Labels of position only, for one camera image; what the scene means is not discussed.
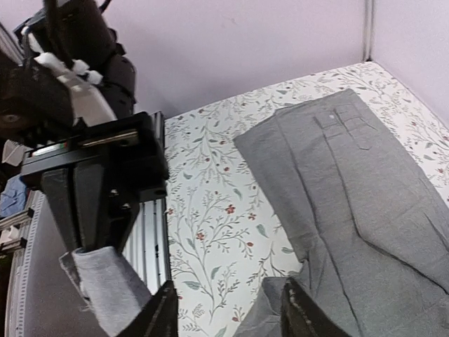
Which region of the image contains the floral tablecloth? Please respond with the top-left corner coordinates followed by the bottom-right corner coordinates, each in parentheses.
top-left (165, 62), bottom-right (448, 336)

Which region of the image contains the left aluminium corner post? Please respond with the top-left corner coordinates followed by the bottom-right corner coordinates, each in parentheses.
top-left (362, 0), bottom-right (375, 62)

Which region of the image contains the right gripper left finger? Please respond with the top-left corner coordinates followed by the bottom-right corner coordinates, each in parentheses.
top-left (119, 280), bottom-right (178, 337)

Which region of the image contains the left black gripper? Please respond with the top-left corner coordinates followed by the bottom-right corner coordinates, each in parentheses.
top-left (20, 112), bottom-right (169, 252)

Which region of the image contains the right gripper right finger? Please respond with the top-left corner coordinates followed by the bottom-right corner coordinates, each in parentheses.
top-left (280, 279), bottom-right (349, 337)

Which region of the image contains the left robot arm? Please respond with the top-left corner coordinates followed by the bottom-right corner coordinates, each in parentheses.
top-left (1, 1), bottom-right (169, 252)

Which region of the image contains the blue garment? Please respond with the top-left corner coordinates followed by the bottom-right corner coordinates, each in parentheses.
top-left (0, 175), bottom-right (27, 218)

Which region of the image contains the grey button shirt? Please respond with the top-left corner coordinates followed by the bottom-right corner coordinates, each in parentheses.
top-left (58, 88), bottom-right (449, 337)

